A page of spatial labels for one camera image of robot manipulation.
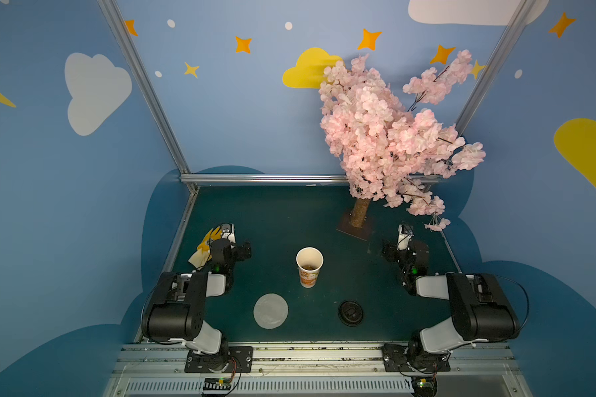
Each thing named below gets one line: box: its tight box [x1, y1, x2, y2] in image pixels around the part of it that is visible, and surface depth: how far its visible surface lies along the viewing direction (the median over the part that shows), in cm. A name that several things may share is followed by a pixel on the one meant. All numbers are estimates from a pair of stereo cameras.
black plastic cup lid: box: [337, 299, 364, 327], surface depth 84 cm
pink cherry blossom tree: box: [319, 49, 486, 232], surface depth 71 cm
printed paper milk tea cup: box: [295, 246, 324, 289], surface depth 82 cm
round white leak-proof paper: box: [253, 292, 289, 330], surface depth 86 cm
